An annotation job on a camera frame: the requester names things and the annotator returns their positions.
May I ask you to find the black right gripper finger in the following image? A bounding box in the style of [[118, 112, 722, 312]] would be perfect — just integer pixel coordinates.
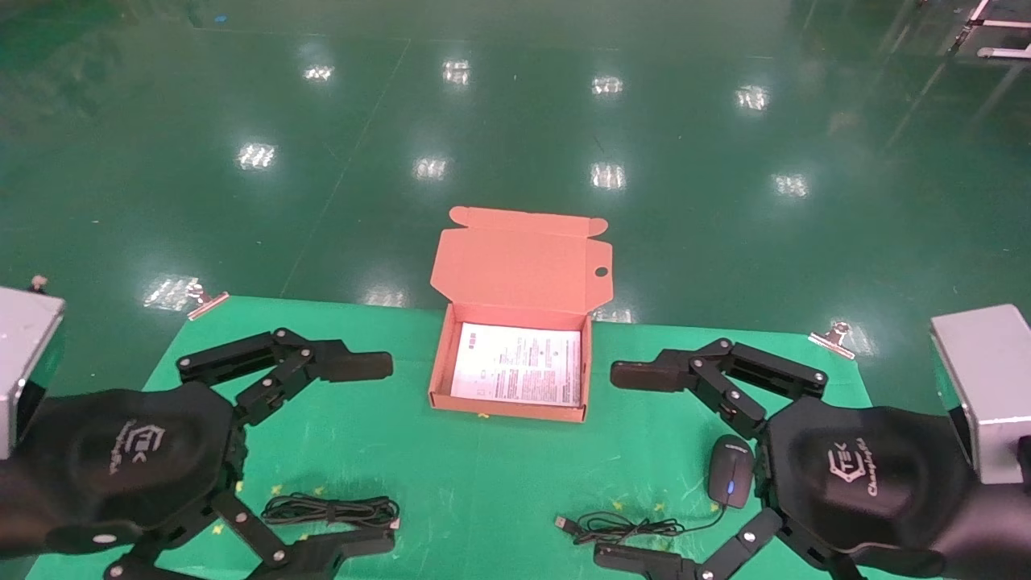
[[594, 507, 867, 580], [610, 338, 829, 441]]

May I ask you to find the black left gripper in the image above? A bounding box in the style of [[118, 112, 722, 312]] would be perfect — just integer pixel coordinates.
[[0, 382, 396, 580]]

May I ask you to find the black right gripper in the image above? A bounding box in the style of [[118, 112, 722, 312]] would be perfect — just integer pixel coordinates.
[[760, 396, 973, 575]]

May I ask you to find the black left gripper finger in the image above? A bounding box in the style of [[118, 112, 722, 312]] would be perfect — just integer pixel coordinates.
[[176, 328, 394, 428]]

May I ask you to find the black data cable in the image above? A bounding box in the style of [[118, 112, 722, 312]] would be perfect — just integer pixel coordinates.
[[261, 492, 402, 531]]

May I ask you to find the black wired computer mouse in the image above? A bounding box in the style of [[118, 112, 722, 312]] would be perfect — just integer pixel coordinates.
[[554, 434, 757, 547]]

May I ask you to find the orange cardboard box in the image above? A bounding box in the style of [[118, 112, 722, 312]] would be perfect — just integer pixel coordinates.
[[428, 206, 614, 424]]

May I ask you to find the white printed paper sheet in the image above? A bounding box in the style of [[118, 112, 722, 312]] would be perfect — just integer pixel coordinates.
[[449, 322, 582, 407]]

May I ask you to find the metal binder clip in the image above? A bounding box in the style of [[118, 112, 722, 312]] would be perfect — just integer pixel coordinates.
[[186, 284, 230, 321], [807, 321, 857, 360]]

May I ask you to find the green table mat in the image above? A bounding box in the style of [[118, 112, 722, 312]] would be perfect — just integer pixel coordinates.
[[24, 295, 887, 580]]

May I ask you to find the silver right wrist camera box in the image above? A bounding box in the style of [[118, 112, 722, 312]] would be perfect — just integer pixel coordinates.
[[930, 304, 1031, 486]]

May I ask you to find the metal frame structure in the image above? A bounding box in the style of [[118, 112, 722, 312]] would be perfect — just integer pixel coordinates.
[[949, 0, 1031, 62]]

